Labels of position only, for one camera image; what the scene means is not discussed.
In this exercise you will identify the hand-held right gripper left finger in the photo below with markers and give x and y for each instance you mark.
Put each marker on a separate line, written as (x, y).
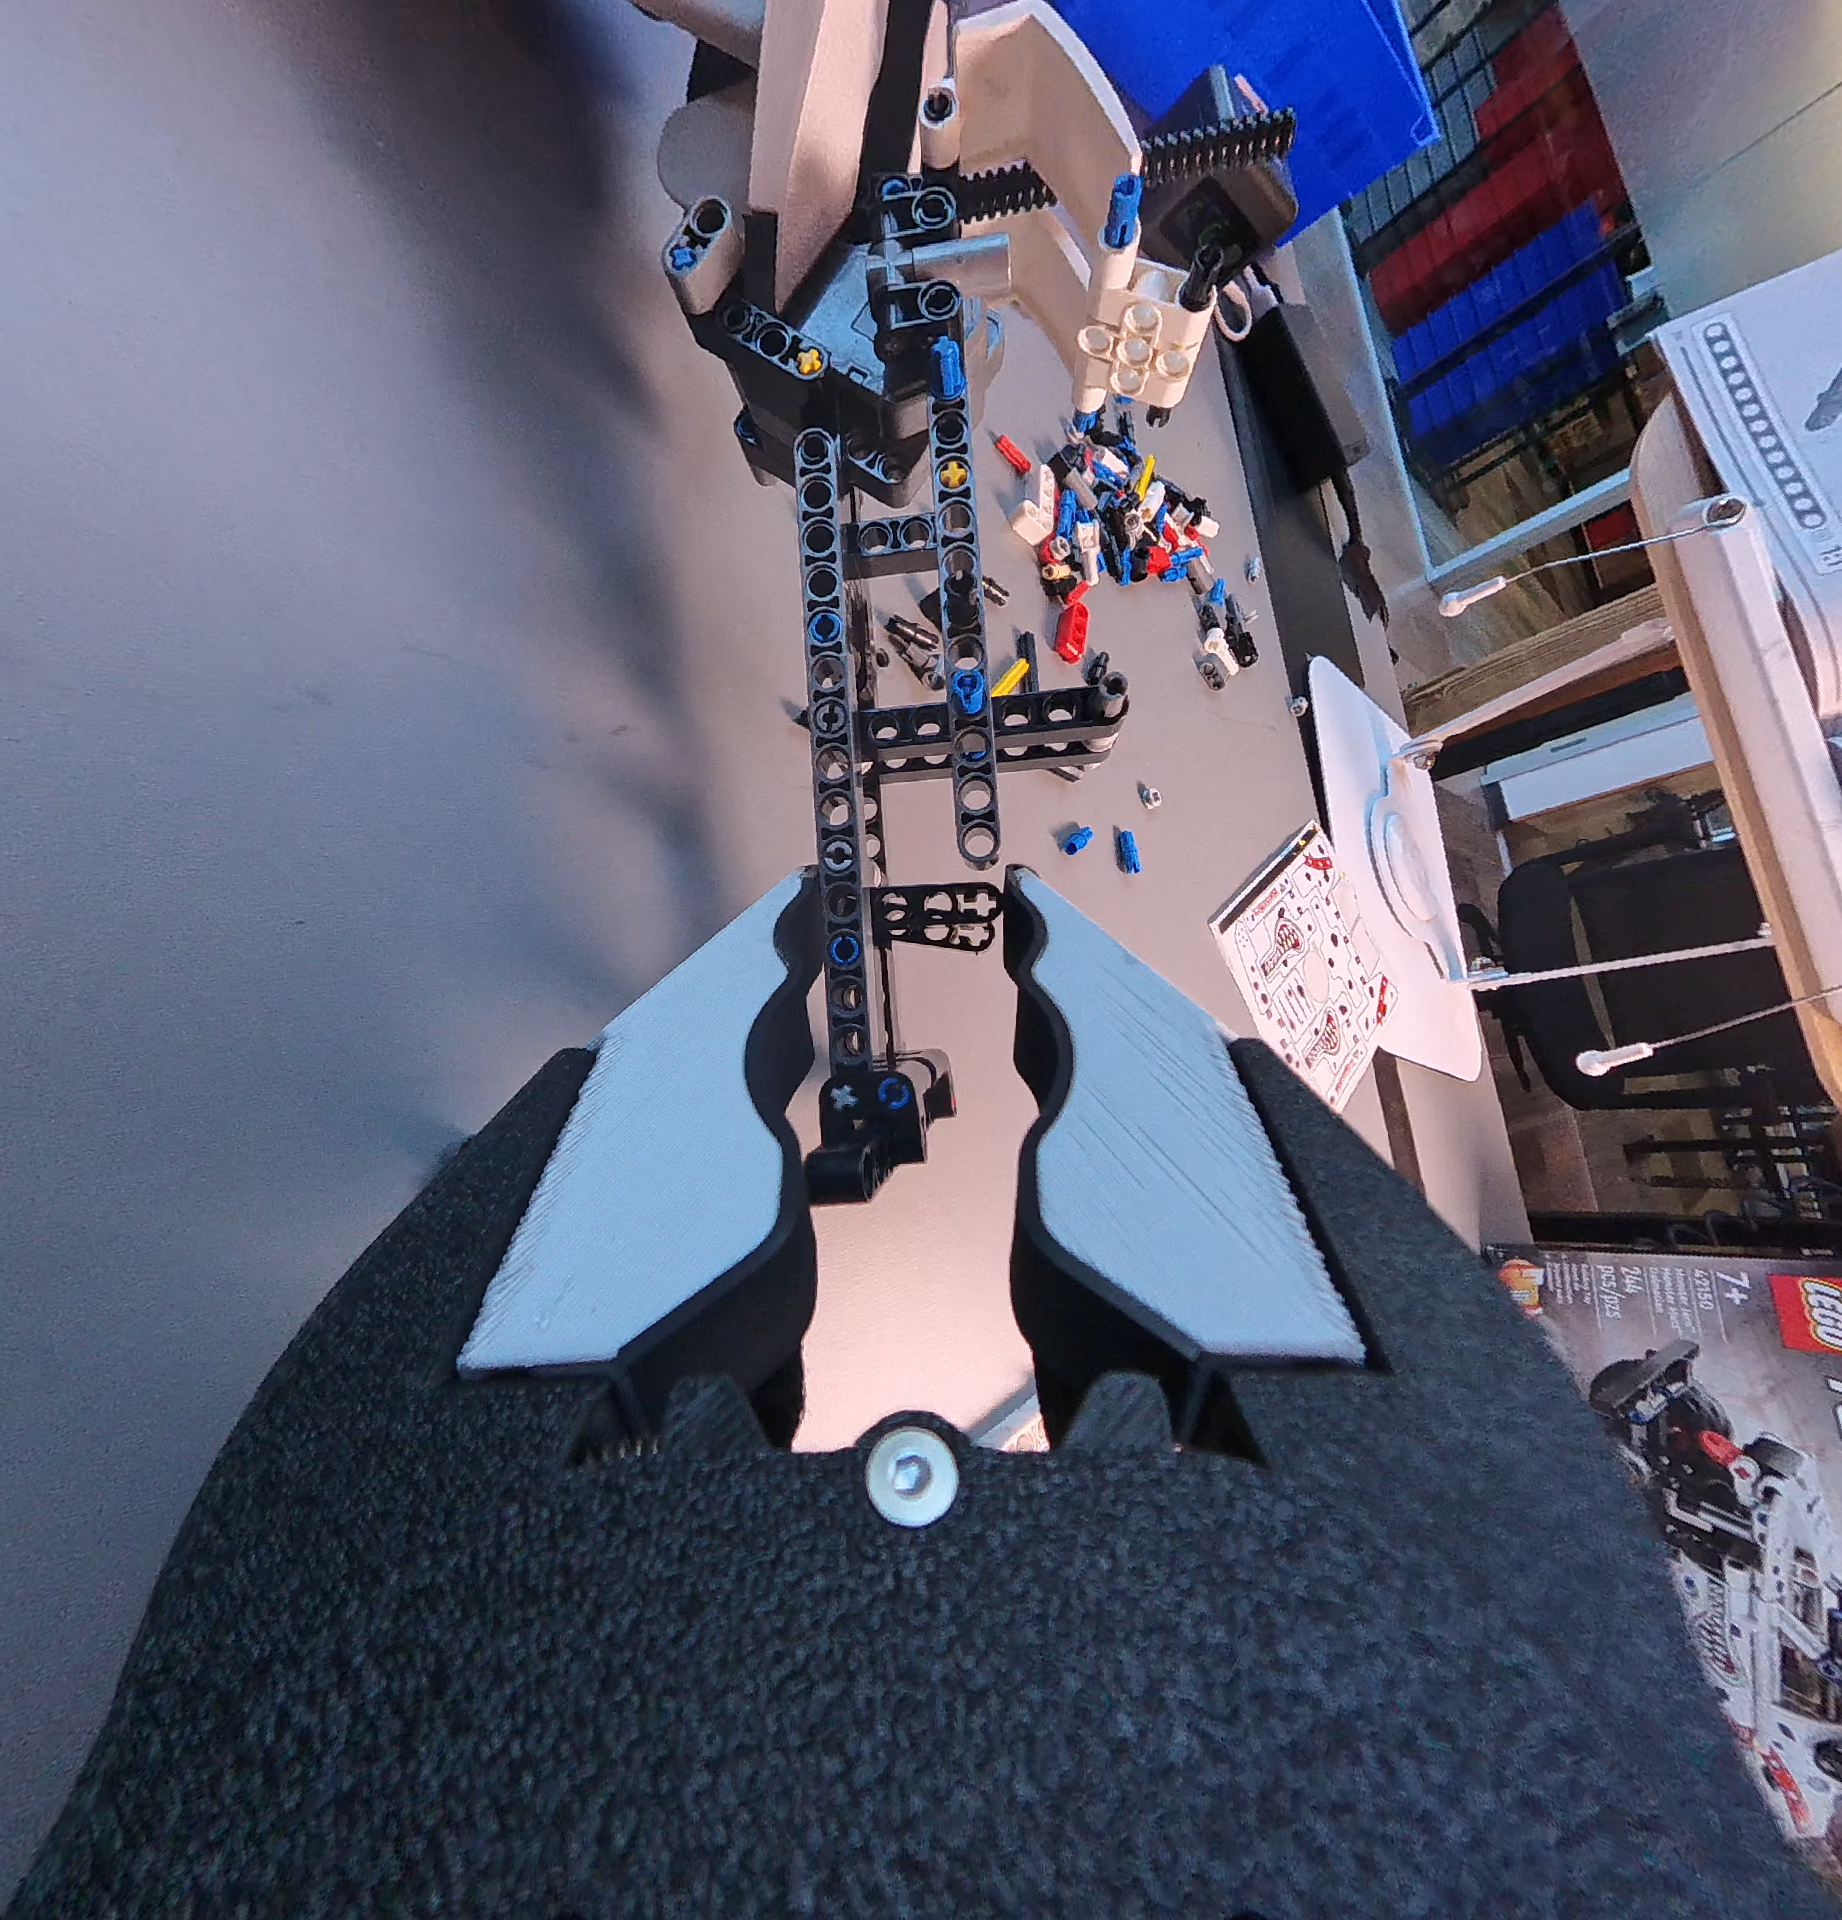
(637, 1201)

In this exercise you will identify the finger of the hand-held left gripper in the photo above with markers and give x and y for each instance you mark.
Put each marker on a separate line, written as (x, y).
(809, 134)

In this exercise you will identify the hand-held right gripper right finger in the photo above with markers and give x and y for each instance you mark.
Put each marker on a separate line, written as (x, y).
(1176, 1201)

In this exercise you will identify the toy brick vehicle chassis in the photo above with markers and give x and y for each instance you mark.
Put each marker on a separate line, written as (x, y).
(847, 308)

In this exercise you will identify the grey desk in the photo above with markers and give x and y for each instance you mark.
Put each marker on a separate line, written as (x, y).
(337, 750)

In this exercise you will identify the white printed sticker sheet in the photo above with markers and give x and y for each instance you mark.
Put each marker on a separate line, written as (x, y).
(1304, 969)

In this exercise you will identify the pile of small toy bricks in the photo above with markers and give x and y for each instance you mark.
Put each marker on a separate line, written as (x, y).
(1116, 525)

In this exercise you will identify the black office chair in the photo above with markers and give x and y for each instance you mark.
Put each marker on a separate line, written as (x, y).
(1626, 931)

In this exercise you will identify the yellow toy brick axle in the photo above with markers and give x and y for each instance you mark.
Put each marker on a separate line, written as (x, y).
(1007, 674)

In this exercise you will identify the black power adapter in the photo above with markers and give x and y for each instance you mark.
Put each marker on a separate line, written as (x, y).
(1304, 391)

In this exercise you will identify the red short toy brick beam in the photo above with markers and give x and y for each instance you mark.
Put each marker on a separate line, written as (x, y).
(1070, 627)

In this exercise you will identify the toy truck picture box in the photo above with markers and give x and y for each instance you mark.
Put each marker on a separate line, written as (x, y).
(1731, 1424)

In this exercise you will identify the stack of blue red bins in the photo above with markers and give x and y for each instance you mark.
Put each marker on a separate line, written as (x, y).
(1506, 330)

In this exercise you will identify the open instruction booklet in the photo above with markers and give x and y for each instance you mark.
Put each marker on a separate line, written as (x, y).
(1760, 391)

